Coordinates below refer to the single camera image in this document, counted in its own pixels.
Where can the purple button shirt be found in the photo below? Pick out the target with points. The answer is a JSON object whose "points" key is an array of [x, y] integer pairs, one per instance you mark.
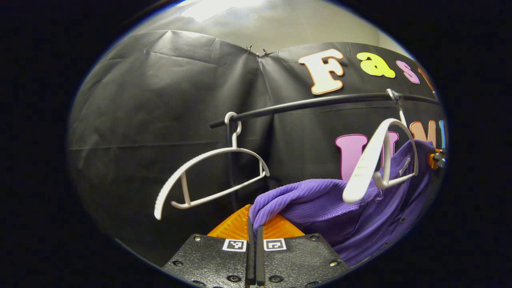
{"points": [[320, 208]]}

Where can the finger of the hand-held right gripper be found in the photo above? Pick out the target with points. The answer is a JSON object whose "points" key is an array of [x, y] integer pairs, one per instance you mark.
{"points": [[438, 159]]}

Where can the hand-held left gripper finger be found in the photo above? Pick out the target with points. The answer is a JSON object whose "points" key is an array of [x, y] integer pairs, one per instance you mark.
{"points": [[250, 260], [260, 260]]}

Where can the black metal clothes rack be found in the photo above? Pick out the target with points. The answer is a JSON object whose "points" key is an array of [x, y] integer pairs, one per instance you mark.
{"points": [[304, 104]]}

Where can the black backdrop cloth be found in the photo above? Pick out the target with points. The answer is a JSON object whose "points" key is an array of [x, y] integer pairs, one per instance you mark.
{"points": [[160, 100]]}

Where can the white plastic clothes hanger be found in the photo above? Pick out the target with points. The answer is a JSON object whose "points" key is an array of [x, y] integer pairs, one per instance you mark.
{"points": [[366, 164], [200, 160]]}

